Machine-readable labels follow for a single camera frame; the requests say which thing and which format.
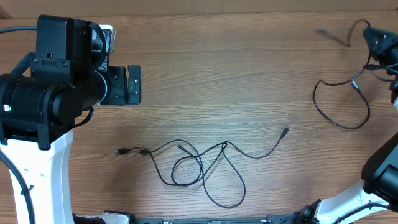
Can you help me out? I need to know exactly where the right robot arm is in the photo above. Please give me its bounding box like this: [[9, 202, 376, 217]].
[[280, 26, 397, 223]]

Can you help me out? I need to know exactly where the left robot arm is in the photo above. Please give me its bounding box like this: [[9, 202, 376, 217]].
[[1, 15, 142, 223]]

